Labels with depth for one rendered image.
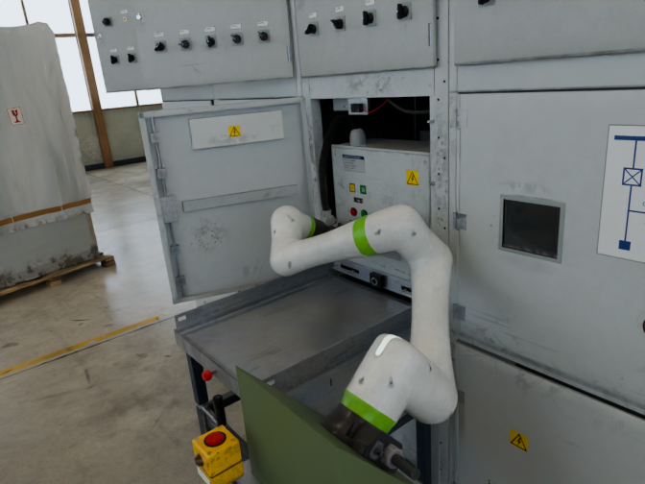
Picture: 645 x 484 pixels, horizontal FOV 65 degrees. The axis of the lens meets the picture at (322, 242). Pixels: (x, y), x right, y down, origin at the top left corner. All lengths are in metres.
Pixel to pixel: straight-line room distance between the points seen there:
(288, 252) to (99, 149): 11.36
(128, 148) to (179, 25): 10.84
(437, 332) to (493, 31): 0.77
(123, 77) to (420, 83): 1.77
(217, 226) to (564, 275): 1.27
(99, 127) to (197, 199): 10.72
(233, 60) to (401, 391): 1.47
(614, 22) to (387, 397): 0.92
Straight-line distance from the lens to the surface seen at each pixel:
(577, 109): 1.35
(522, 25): 1.41
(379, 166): 1.84
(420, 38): 1.59
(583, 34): 1.34
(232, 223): 2.07
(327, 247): 1.48
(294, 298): 1.98
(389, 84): 1.71
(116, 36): 2.96
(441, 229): 1.65
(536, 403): 1.66
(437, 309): 1.36
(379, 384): 1.11
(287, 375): 1.43
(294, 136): 2.07
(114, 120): 12.89
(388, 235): 1.35
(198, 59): 2.19
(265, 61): 2.10
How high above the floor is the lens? 1.66
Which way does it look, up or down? 18 degrees down
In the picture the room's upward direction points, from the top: 5 degrees counter-clockwise
